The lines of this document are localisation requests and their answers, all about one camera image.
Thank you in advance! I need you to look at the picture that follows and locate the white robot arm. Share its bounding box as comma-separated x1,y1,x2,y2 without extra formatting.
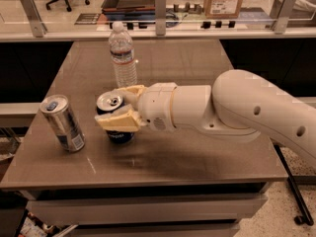
95,70,316,167

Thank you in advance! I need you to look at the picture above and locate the blue pepsi can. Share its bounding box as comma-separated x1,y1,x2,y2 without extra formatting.
96,92,134,144

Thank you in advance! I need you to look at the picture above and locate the right metal railing post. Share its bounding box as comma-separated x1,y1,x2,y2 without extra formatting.
270,0,296,34

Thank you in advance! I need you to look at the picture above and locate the brown cardboard box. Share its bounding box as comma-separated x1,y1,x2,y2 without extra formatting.
203,0,243,19

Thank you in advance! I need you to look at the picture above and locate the lower grey drawer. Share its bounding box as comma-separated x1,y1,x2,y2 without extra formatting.
53,223,240,237

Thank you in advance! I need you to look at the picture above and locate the clear plastic water bottle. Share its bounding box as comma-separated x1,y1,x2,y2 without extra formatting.
109,21,137,88

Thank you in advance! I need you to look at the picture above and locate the upper grey drawer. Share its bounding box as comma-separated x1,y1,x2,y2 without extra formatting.
27,194,268,225

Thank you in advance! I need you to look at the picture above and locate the left metal railing post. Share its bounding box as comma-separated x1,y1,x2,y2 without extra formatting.
20,0,46,38

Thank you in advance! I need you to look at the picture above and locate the metal railing post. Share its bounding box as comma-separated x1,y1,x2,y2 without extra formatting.
20,0,46,38
155,0,166,36
270,0,296,34

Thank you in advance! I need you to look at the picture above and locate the middle metal railing post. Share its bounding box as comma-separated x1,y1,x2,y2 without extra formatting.
155,0,166,36

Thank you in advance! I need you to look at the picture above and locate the silver redbull can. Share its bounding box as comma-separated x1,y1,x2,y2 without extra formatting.
39,95,85,152

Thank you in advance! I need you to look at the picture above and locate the grey drawer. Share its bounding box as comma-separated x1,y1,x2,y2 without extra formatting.
53,223,240,237
27,194,268,225

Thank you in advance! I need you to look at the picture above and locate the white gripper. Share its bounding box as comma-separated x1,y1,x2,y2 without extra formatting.
95,83,177,132

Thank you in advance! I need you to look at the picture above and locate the black floor bar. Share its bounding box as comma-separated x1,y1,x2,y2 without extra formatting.
275,145,315,226

